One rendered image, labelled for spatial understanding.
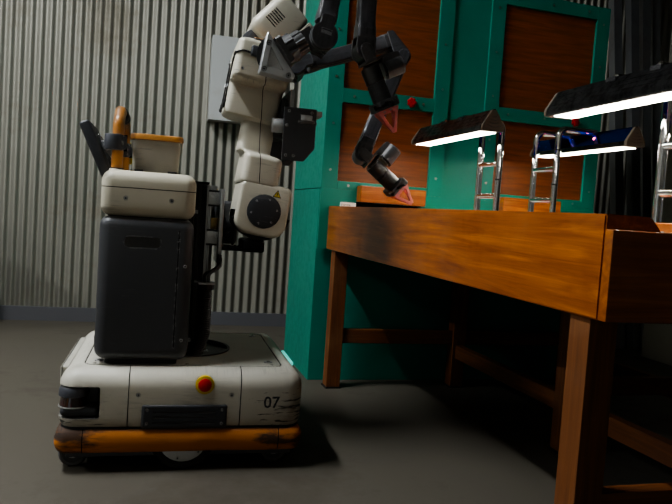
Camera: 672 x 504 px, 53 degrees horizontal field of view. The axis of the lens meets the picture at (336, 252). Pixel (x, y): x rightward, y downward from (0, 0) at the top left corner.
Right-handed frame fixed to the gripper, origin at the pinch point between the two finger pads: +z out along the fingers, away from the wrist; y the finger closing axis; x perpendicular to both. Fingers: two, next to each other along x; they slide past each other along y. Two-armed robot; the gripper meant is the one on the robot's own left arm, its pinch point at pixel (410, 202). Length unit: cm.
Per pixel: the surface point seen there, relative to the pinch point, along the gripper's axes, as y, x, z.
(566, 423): -120, 44, 16
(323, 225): 54, 19, -7
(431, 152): 53, -38, 8
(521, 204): 47, -49, 55
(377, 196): 47.3, -5.1, 1.1
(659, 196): -85, -22, 24
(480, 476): -53, 59, 55
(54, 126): 194, 61, -134
